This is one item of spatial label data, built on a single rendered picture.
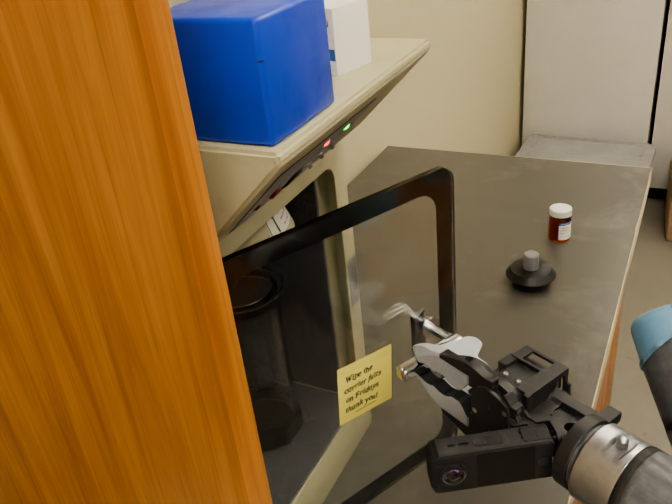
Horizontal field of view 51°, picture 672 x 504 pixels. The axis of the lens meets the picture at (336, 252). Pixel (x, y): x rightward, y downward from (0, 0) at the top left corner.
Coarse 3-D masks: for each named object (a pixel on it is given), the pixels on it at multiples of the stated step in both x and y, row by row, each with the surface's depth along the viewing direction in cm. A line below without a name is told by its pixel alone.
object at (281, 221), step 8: (280, 216) 78; (288, 216) 81; (264, 224) 76; (272, 224) 77; (280, 224) 78; (288, 224) 79; (256, 232) 75; (264, 232) 76; (272, 232) 76; (280, 232) 77; (248, 240) 74; (256, 240) 75; (240, 248) 74
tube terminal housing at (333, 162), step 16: (176, 0) 55; (336, 144) 83; (320, 160) 80; (336, 160) 83; (304, 176) 77; (320, 176) 86; (336, 176) 84; (288, 192) 74; (320, 192) 87; (336, 192) 85; (272, 208) 72; (320, 208) 87; (336, 208) 89; (256, 224) 70; (224, 240) 65; (240, 240) 67; (224, 256) 65
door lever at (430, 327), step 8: (432, 320) 81; (424, 328) 81; (432, 328) 81; (440, 328) 80; (424, 336) 82; (440, 336) 80; (448, 336) 79; (456, 336) 78; (440, 344) 77; (408, 360) 76; (416, 360) 75; (400, 368) 75; (408, 368) 75; (416, 368) 75; (424, 368) 76; (400, 376) 75; (408, 376) 74
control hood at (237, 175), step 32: (384, 64) 66; (352, 96) 59; (384, 96) 77; (320, 128) 54; (352, 128) 77; (224, 160) 51; (256, 160) 50; (288, 160) 51; (224, 192) 53; (256, 192) 52; (224, 224) 55
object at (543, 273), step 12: (528, 252) 131; (516, 264) 134; (528, 264) 130; (540, 264) 133; (516, 276) 130; (528, 276) 130; (540, 276) 129; (552, 276) 130; (528, 288) 130; (540, 288) 130
